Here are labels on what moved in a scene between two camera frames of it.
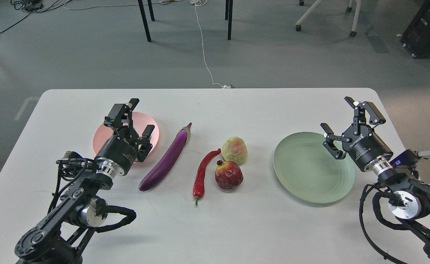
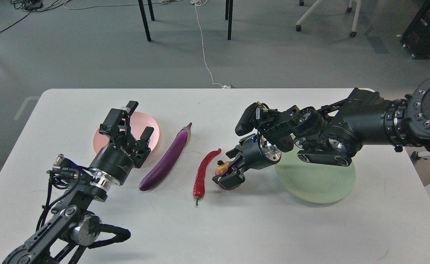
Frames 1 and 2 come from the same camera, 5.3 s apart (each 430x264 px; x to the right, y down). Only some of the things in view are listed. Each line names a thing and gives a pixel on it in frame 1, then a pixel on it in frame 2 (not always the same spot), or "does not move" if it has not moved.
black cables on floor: x=32 y=6 does not move
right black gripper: x=362 y=145 -> x=257 y=152
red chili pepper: x=199 y=185 does not move
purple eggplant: x=167 y=160 does not move
